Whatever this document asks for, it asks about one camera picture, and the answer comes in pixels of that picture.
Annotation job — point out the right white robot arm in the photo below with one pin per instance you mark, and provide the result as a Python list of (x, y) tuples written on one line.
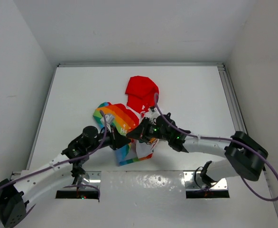
[(242, 156)]

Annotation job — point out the metal base plate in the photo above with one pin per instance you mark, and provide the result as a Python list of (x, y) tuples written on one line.
[(92, 178), (193, 182)]

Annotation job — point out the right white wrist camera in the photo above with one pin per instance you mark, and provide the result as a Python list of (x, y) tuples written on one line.
[(153, 112)]

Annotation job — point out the rainbow children's hooded jacket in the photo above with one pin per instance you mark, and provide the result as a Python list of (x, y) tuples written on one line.
[(140, 91)]

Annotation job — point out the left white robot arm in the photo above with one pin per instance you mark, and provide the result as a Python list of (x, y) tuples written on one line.
[(19, 196)]

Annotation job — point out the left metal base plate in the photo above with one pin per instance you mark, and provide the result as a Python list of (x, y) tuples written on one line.
[(92, 178)]

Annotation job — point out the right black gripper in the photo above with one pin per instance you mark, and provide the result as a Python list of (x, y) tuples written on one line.
[(140, 131)]

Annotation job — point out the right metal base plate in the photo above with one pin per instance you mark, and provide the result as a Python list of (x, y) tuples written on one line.
[(193, 182)]

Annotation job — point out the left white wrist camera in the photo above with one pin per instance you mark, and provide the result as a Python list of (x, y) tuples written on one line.
[(109, 118)]

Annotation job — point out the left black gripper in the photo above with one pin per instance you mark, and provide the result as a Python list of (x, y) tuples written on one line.
[(117, 140)]

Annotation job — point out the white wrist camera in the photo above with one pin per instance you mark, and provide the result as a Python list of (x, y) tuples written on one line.
[(109, 118), (153, 112)]

